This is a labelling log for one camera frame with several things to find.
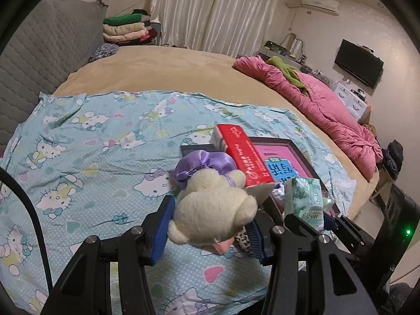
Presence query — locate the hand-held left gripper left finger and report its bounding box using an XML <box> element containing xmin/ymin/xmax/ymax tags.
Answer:
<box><xmin>48</xmin><ymin>195</ymin><xmax>178</xmax><ymax>315</ymax></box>

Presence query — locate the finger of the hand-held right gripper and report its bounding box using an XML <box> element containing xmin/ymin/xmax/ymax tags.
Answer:
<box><xmin>323</xmin><ymin>215</ymin><xmax>376</xmax><ymax>260</ymax></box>

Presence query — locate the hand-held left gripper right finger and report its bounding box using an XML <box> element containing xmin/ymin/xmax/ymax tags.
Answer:
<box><xmin>244</xmin><ymin>213</ymin><xmax>383</xmax><ymax>315</ymax></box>

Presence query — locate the spotted plush toy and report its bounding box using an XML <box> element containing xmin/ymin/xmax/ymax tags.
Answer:
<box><xmin>233</xmin><ymin>228</ymin><xmax>251</xmax><ymax>253</ymax></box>

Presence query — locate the cream plush bear purple dress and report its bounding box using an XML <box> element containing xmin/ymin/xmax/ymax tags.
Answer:
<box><xmin>167</xmin><ymin>150</ymin><xmax>258</xmax><ymax>246</ymax></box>

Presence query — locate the pink book box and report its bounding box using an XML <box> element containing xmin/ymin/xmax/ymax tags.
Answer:
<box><xmin>251</xmin><ymin>139</ymin><xmax>338</xmax><ymax>217</ymax></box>

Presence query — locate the dark clothes pile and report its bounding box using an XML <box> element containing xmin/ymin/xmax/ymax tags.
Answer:
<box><xmin>381</xmin><ymin>139</ymin><xmax>404</xmax><ymax>181</ymax></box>

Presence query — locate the black box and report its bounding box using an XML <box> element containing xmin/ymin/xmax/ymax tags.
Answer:
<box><xmin>180</xmin><ymin>143</ymin><xmax>214</xmax><ymax>160</ymax></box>

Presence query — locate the red tissue box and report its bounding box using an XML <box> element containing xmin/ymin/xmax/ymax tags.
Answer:
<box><xmin>210</xmin><ymin>124</ymin><xmax>276</xmax><ymax>204</ymax></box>

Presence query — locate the cat-print blue blanket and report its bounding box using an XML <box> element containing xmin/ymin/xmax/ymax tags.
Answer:
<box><xmin>0</xmin><ymin>90</ymin><xmax>358</xmax><ymax>315</ymax></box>

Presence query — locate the pink quilt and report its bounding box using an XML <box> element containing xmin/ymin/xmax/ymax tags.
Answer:
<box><xmin>233</xmin><ymin>56</ymin><xmax>383</xmax><ymax>178</ymax></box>

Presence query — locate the white drawer cabinet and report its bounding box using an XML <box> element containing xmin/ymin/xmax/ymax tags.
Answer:
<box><xmin>335</xmin><ymin>80</ymin><xmax>371</xmax><ymax>122</ymax></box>

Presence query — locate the beige bed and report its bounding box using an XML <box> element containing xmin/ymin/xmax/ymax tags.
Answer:
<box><xmin>54</xmin><ymin>45</ymin><xmax>381</xmax><ymax>217</ymax></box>

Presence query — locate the green cloth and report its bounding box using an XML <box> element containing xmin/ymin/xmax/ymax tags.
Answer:
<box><xmin>266</xmin><ymin>56</ymin><xmax>311</xmax><ymax>89</ymax></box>

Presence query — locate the cluttered side table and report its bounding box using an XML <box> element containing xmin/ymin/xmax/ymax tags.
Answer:
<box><xmin>258</xmin><ymin>41</ymin><xmax>316</xmax><ymax>69</ymax></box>

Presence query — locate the dark patterned cloth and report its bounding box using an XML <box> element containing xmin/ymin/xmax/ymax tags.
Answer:
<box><xmin>88</xmin><ymin>43</ymin><xmax>119</xmax><ymax>63</ymax></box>

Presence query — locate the stack of folded clothes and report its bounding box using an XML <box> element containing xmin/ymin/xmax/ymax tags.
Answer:
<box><xmin>102</xmin><ymin>9</ymin><xmax>162</xmax><ymax>46</ymax></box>

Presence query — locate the grey quilted headboard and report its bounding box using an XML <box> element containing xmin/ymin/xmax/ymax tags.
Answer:
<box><xmin>0</xmin><ymin>0</ymin><xmax>109</xmax><ymax>151</ymax></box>

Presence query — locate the white air conditioner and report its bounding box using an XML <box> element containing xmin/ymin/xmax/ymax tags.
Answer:
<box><xmin>302</xmin><ymin>0</ymin><xmax>340</xmax><ymax>15</ymax></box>

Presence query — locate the white curtain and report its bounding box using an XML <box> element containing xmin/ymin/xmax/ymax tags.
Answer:
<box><xmin>149</xmin><ymin>0</ymin><xmax>286</xmax><ymax>58</ymax></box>

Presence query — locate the black cable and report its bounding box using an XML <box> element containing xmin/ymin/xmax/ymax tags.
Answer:
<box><xmin>0</xmin><ymin>167</ymin><xmax>54</xmax><ymax>291</ymax></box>

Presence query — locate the black wall television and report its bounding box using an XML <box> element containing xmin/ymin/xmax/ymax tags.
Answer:
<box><xmin>335</xmin><ymin>39</ymin><xmax>384</xmax><ymax>89</ymax></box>

